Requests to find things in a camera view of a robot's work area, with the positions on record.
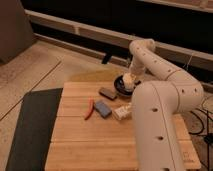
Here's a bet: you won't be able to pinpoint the white shelf rail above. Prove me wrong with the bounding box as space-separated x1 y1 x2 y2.
25 10 213 71

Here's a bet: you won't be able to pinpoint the dark brown rectangular block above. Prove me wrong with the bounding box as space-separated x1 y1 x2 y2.
99 87 117 100

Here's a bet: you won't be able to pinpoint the blue rectangular sponge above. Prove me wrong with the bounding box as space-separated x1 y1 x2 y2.
94 101 112 118

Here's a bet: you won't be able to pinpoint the white plastic bottle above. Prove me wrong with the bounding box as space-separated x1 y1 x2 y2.
113 104 131 120

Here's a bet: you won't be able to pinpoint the dark blue ceramic bowl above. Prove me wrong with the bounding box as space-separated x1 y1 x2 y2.
114 75 133 97

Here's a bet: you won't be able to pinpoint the black cables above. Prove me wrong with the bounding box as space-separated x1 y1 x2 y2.
188 96 213 171

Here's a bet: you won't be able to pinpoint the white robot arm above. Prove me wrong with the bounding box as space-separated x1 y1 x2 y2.
129 39 204 171

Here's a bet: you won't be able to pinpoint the brown cabinet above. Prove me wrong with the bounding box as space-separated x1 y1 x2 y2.
0 0 36 63

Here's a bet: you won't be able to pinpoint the black floor mat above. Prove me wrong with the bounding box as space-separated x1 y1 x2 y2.
5 88 62 171

